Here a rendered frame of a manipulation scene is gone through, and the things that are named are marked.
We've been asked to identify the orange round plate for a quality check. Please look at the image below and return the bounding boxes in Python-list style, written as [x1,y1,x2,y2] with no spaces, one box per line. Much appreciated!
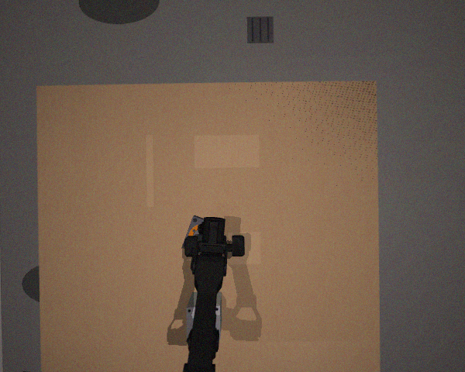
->
[188,224,199,236]

